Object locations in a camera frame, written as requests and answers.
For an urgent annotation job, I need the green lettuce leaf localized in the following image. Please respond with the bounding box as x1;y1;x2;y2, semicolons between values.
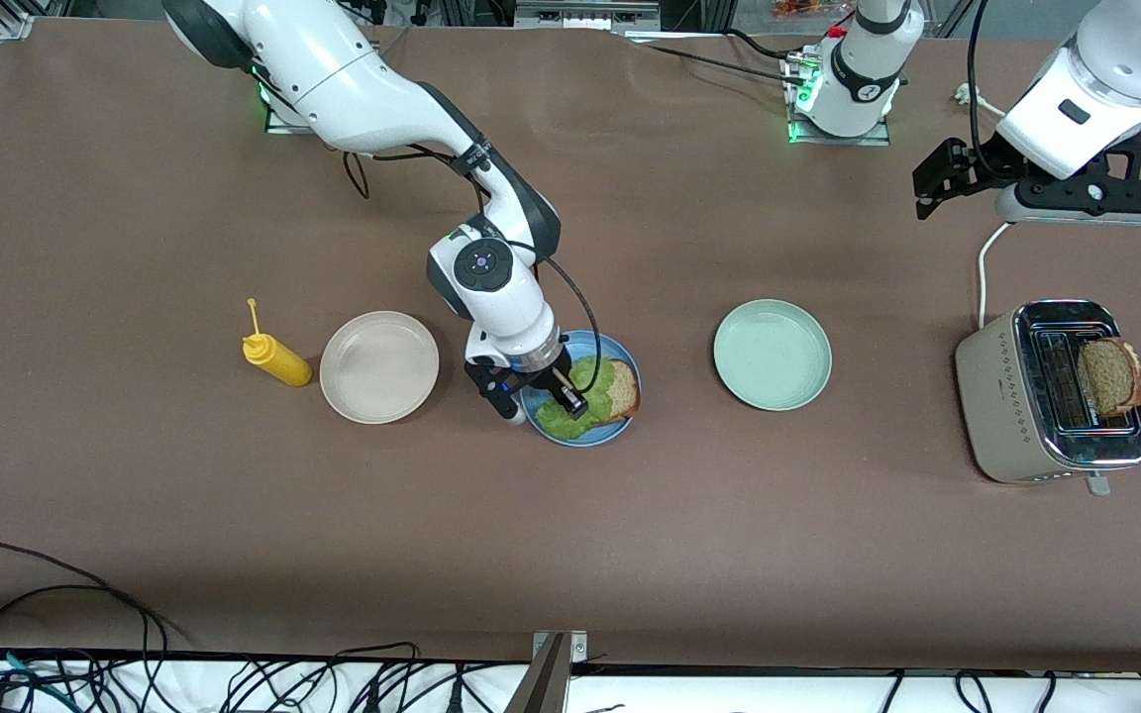
529;355;621;444

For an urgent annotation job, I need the brown bread slice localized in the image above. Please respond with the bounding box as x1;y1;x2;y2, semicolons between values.
1079;338;1141;418
602;358;642;422

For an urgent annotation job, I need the blue round plate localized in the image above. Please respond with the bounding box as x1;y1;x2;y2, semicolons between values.
521;330;642;448

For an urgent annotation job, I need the beige round plate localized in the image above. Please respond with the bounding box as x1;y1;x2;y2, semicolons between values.
319;311;441;426

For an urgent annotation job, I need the light green round plate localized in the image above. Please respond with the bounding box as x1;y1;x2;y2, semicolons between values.
712;299;834;412

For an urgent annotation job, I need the brown table cover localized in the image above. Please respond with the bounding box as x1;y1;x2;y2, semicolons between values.
0;18;1141;676

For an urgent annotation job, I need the beige chrome toaster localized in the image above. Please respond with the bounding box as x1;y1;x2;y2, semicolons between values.
955;299;1141;497

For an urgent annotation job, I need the yellow mustard squeeze bottle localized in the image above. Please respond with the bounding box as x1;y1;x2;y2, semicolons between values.
242;298;314;388

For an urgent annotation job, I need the dark aluminium profile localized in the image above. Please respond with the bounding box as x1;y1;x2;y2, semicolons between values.
503;634;571;713

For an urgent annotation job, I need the grey metal box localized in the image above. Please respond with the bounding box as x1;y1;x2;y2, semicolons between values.
514;0;662;31

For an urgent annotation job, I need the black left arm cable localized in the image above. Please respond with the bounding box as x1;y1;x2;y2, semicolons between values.
967;0;1005;181

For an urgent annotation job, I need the white toaster power cable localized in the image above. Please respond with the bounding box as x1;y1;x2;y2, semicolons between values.
955;83;1014;331

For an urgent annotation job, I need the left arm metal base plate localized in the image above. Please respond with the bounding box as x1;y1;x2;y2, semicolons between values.
784;51;893;148

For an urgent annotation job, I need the silver metal bracket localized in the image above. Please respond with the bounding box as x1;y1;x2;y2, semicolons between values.
531;630;589;662

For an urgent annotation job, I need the black base cable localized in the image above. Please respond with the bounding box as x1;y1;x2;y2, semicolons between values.
620;30;814;88

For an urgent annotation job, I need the black cable loop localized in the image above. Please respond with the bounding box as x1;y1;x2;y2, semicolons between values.
328;642;423;713

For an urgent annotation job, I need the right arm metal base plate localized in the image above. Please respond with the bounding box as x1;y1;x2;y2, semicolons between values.
264;99;316;136

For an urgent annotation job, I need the long black table cable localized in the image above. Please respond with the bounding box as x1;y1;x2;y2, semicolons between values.
0;540;190;650

